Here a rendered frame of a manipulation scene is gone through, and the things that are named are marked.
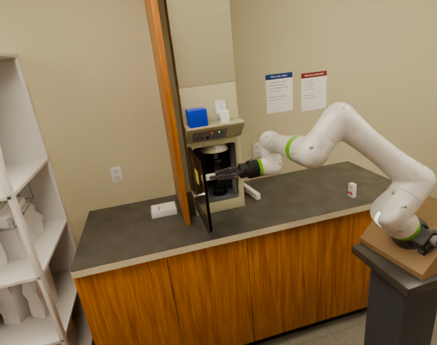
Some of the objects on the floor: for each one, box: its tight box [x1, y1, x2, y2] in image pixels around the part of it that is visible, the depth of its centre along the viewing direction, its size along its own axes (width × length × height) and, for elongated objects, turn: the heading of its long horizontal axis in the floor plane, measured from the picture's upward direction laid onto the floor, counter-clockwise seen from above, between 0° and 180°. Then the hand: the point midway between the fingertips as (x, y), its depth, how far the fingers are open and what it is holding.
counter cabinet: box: [73, 209, 373, 345], centre depth 218 cm, size 67×205×90 cm, turn 120°
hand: (208, 176), depth 155 cm, fingers closed
